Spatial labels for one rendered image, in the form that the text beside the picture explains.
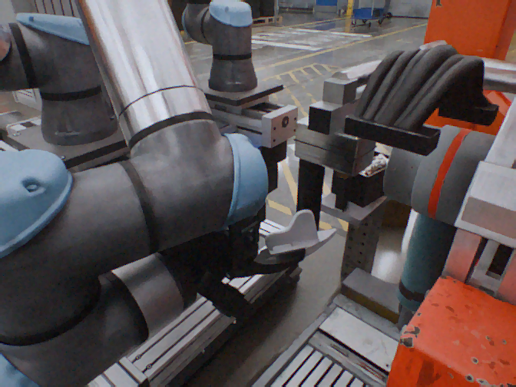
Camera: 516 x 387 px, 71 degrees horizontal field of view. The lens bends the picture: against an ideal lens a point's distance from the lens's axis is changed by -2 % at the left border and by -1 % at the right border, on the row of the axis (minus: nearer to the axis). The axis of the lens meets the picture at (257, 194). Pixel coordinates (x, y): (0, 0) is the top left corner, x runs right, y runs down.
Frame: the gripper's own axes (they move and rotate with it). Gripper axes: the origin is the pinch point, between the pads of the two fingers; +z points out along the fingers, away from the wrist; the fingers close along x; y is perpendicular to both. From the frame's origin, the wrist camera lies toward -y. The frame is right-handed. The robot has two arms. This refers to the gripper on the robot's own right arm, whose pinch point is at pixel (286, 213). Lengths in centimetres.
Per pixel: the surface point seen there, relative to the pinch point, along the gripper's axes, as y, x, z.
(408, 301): -32.5, -11.6, 29.8
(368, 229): -54, 19, 78
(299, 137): 10.0, 0.3, 2.5
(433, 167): 5.2, -12.8, 15.8
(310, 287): -82, 33, 64
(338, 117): 13.7, -4.8, 2.5
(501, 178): 14.4, -22.3, -3.7
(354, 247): -65, 23, 78
